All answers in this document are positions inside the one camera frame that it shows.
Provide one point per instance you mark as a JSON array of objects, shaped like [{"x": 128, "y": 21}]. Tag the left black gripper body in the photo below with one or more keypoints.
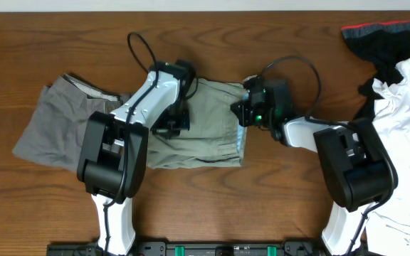
[{"x": 172, "y": 121}]

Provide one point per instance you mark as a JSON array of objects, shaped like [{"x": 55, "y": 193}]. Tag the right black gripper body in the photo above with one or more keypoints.
[{"x": 259, "y": 114}]

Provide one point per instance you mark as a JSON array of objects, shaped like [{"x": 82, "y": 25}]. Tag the khaki beige shorts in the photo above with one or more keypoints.
[{"x": 215, "y": 137}]

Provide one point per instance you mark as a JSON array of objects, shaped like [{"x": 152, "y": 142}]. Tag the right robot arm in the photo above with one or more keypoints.
[{"x": 358, "y": 172}]

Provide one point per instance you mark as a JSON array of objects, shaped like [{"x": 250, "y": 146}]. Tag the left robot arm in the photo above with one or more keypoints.
[{"x": 113, "y": 157}]

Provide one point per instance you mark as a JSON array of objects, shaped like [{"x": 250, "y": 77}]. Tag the folded grey shorts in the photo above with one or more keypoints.
[{"x": 54, "y": 135}]

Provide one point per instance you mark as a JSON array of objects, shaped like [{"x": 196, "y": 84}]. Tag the black garment with red trim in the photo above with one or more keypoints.
[{"x": 383, "y": 44}]

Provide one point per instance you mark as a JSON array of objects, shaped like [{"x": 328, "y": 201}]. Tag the white printed t-shirt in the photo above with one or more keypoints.
[{"x": 388, "y": 227}]

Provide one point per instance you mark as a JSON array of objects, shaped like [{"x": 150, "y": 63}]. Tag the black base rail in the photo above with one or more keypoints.
[{"x": 157, "y": 248}]

